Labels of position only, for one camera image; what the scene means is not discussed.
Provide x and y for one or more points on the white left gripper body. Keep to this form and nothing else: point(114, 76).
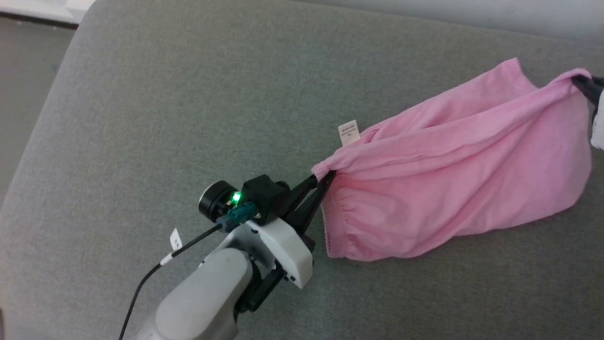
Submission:
point(283, 250)

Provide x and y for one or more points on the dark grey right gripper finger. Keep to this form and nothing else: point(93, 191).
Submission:
point(587, 92)
point(598, 82)

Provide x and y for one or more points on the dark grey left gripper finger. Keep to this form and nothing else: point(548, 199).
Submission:
point(302, 193)
point(311, 208)

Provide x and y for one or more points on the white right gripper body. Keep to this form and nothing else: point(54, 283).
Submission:
point(599, 123)

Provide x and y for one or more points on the pink garment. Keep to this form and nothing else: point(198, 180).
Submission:
point(453, 174)

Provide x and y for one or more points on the grey-white left robot arm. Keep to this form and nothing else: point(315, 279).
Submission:
point(203, 297)

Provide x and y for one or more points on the black round left gripper motor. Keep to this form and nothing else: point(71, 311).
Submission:
point(213, 200)

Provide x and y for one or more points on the grey-green fabric sofa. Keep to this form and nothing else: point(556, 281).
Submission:
point(188, 118)

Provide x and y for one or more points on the white skirting board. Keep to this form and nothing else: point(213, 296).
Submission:
point(37, 7)

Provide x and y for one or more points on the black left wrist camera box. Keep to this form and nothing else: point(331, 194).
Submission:
point(266, 196)

